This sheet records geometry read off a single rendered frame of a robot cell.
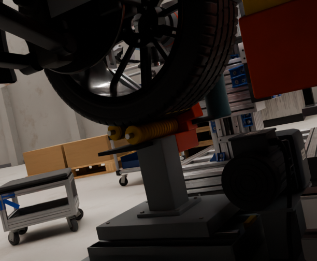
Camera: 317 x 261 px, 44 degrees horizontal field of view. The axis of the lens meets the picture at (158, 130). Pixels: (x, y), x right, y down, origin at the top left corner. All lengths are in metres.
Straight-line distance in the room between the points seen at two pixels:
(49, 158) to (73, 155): 0.36
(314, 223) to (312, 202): 0.03
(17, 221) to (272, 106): 5.19
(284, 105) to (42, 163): 3.91
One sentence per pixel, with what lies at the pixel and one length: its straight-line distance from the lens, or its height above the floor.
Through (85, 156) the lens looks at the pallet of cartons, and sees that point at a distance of 5.03.
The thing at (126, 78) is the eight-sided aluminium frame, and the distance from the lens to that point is 1.55.
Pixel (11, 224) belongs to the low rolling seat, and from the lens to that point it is 2.36.
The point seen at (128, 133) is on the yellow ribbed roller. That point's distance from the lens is 1.19.
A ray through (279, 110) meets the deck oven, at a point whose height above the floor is 0.24.
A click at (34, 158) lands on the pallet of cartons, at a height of 0.36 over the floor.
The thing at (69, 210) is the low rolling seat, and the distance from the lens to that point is 2.31.
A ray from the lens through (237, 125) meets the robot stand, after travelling 2.05.
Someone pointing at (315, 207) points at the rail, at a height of 0.37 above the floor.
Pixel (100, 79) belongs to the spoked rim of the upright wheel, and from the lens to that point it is 1.42.
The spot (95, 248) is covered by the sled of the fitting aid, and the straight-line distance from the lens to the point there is 1.31.
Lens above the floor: 0.52
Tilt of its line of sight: 2 degrees down
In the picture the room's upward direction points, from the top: 12 degrees counter-clockwise
